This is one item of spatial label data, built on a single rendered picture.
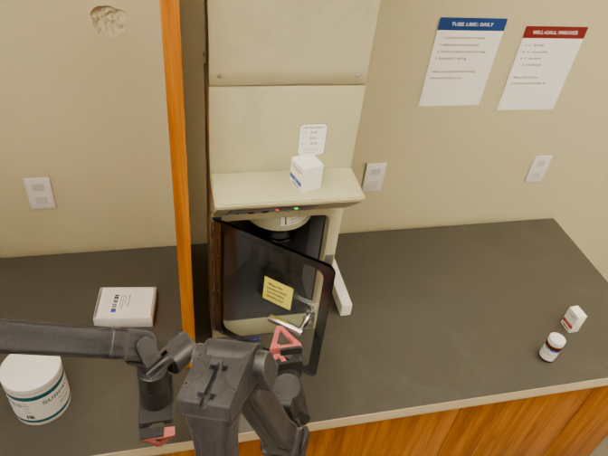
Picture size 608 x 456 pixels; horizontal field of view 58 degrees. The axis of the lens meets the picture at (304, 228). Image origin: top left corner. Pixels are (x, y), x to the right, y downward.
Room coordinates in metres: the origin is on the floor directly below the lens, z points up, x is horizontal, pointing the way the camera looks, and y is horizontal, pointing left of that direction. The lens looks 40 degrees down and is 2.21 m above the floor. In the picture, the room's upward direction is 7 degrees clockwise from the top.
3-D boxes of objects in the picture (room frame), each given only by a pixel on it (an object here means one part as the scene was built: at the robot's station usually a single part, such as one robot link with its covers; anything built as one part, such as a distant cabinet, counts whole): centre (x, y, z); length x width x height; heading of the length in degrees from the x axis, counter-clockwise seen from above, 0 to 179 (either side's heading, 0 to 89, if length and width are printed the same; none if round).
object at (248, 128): (1.13, 0.10, 1.33); 0.32 x 0.25 x 0.77; 107
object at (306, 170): (0.97, 0.01, 1.54); 0.05 x 0.05 x 0.06; 34
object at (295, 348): (0.74, 0.01, 1.23); 0.09 x 0.07 x 0.07; 17
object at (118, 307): (1.02, 0.48, 0.96); 0.16 x 0.12 x 0.04; 101
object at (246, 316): (0.90, 0.06, 1.19); 0.30 x 0.01 x 0.40; 68
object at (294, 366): (0.68, -0.01, 1.20); 0.07 x 0.07 x 0.10; 17
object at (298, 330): (0.85, 0.01, 1.20); 0.10 x 0.05 x 0.03; 68
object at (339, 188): (0.96, 0.05, 1.46); 0.32 x 0.12 x 0.10; 107
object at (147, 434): (0.57, 0.24, 1.14); 0.07 x 0.07 x 0.09; 17
